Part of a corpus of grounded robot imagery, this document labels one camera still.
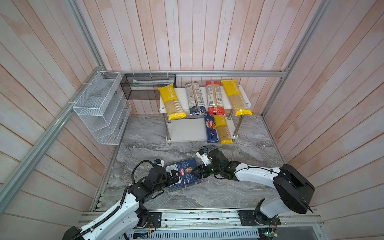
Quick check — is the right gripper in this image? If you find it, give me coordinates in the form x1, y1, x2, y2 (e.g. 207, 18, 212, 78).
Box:
189, 162, 222, 178

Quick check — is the wide blue Barilla pasta box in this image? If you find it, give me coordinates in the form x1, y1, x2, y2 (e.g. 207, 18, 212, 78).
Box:
165, 159, 202, 192

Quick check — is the narrow blue Barilla spaghetti box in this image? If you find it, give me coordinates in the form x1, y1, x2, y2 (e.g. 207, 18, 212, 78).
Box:
205, 114, 219, 143

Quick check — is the yellow Pastatime spaghetti bag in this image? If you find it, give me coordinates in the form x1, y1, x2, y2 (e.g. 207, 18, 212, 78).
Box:
158, 84, 187, 121
214, 115, 234, 145
221, 80, 253, 116

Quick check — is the red spaghetti bag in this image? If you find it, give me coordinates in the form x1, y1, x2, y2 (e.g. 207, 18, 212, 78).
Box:
206, 81, 226, 116

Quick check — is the dark blue clear spaghetti bag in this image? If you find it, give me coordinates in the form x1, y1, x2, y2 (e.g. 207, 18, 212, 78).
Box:
185, 81, 207, 116

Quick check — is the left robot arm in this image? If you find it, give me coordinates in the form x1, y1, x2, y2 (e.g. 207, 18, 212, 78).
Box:
63, 159, 180, 240

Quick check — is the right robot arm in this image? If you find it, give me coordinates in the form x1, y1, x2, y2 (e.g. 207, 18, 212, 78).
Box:
191, 147, 315, 226

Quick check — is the white two-tier shelf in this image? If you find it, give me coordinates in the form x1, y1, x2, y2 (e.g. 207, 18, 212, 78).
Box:
159, 85, 251, 144

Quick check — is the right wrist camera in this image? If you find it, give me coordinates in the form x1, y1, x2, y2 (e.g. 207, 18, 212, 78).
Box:
196, 146, 211, 166

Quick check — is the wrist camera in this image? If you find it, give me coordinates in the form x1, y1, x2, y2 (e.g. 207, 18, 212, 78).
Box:
196, 146, 211, 166
154, 159, 165, 167

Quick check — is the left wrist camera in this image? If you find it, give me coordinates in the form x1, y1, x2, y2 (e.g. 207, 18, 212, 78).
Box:
154, 159, 165, 167

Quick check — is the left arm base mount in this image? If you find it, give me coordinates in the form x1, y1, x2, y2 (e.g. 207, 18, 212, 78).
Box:
136, 212, 162, 229

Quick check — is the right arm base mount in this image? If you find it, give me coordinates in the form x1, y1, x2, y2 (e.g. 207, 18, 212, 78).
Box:
237, 209, 281, 227

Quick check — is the black wire mesh basket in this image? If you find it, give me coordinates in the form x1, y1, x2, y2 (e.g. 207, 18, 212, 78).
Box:
120, 74, 177, 101

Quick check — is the white wire mesh rack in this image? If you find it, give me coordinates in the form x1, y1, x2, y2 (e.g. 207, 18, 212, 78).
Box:
73, 72, 131, 145

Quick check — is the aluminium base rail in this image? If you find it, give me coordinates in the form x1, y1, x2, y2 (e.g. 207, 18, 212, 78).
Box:
74, 206, 325, 233

